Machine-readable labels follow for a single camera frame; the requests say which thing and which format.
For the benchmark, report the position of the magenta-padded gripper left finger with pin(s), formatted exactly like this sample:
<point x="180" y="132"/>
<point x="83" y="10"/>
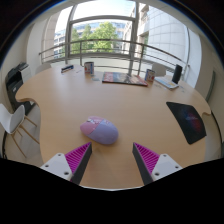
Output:
<point x="77" y="159"/>

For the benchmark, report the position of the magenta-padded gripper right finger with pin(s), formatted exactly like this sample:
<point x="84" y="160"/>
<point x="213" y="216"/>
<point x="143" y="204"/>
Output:
<point x="148" y="159"/>

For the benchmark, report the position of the pink and lilac computer mouse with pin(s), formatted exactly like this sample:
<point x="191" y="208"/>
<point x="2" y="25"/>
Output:
<point x="100" y="130"/>

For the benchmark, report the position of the black mouse pad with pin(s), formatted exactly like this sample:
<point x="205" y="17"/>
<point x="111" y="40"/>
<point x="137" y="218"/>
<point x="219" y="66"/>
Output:
<point x="188" y="121"/>

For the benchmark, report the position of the white chair with wooden legs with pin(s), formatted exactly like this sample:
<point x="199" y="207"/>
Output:
<point x="11" y="121"/>

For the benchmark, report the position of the small paper card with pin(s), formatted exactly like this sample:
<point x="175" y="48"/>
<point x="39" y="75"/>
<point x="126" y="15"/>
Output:
<point x="96" y="79"/>

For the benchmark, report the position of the red magazine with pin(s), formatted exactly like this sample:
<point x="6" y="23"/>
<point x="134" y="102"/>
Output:
<point x="123" y="78"/>

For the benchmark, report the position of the black upright speaker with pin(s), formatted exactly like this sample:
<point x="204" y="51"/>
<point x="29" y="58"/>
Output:
<point x="177" y="74"/>

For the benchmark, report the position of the white chair back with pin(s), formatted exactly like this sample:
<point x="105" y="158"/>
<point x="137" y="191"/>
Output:
<point x="42" y="68"/>
<point x="159" y="69"/>

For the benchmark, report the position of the blue box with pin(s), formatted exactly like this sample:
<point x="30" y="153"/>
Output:
<point x="67" y="69"/>

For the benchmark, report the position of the black and white printer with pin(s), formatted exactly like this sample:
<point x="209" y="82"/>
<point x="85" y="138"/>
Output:
<point x="16" y="85"/>

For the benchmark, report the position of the grey metal railing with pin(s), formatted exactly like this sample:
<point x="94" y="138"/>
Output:
<point x="100" y="42"/>

